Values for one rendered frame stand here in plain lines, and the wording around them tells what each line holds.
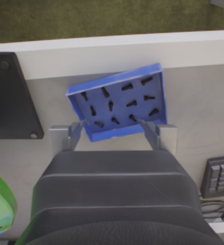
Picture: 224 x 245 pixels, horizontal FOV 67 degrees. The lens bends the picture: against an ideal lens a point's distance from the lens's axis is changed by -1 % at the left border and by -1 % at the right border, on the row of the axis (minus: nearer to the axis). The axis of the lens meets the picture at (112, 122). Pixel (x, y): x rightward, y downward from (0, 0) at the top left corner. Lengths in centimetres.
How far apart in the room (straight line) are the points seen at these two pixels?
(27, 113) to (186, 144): 29
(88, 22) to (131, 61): 94
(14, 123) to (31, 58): 12
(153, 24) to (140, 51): 96
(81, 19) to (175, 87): 95
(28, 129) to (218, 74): 30
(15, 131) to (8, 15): 101
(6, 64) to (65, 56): 7
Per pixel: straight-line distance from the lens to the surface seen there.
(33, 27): 124
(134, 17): 116
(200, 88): 28
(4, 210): 21
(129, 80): 24
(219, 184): 48
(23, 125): 31
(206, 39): 26
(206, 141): 38
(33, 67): 25
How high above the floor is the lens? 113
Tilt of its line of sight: 48 degrees down
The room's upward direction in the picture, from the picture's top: 179 degrees clockwise
